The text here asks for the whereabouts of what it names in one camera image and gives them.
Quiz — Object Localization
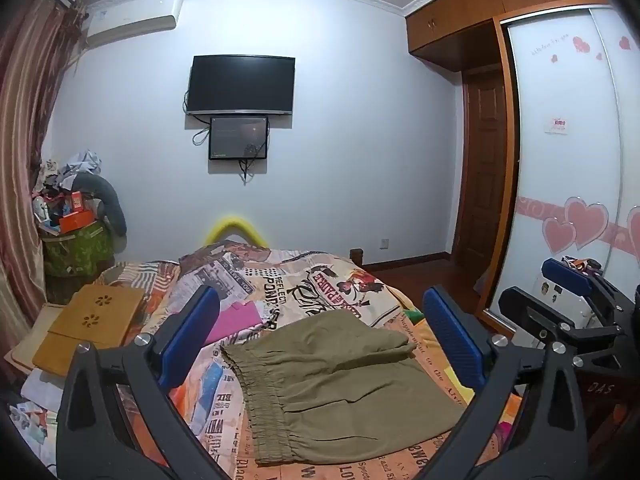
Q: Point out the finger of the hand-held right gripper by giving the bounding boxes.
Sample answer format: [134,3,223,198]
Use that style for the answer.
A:
[499,286,633,366]
[542,258,636,321]

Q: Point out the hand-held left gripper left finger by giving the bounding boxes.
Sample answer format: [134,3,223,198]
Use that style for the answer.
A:
[55,284,236,480]

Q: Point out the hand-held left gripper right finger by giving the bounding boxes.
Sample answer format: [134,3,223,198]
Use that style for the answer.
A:
[417,285,588,480]

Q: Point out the olive green pants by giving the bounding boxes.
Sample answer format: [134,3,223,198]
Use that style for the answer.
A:
[220,309,468,466]

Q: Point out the white appliance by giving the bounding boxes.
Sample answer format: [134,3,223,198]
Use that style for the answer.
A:
[530,271,601,348]

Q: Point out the pink paper sheet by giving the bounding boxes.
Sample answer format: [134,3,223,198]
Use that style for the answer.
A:
[202,300,263,346]

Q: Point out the wooden lap desk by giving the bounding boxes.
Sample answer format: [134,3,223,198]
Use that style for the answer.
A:
[32,284,147,378]

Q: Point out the yellow plush cushion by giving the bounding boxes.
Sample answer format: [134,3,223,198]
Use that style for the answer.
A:
[206,216,271,248]

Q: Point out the newspaper print blanket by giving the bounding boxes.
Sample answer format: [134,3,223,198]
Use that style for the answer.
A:
[95,240,526,480]

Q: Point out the wooden door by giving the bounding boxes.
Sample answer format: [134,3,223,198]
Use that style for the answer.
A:
[452,67,511,271]

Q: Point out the grey plush pillow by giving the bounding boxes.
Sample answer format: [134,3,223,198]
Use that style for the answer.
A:
[82,174,127,236]

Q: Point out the cream flat board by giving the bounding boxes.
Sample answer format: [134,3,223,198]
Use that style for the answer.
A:
[4,302,71,376]

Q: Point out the orange box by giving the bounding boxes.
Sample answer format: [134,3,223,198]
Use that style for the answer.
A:
[57,209,96,233]

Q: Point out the scattered floor clutter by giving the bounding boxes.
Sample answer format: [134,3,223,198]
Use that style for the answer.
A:
[10,370,66,461]

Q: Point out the small black monitor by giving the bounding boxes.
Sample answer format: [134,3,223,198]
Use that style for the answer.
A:
[208,116,271,161]

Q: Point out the pile of clothes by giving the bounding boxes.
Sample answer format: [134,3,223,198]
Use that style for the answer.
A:
[32,149,103,196]

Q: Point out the striped pink curtain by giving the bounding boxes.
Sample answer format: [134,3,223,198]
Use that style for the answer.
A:
[0,0,91,401]

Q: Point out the wooden upper cabinets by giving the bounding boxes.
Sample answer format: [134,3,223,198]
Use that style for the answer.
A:
[405,0,621,58]

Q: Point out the white air conditioner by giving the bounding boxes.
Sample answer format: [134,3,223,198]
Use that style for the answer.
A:
[86,0,183,50]

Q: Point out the black wall television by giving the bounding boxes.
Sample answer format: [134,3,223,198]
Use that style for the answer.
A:
[186,55,296,117]

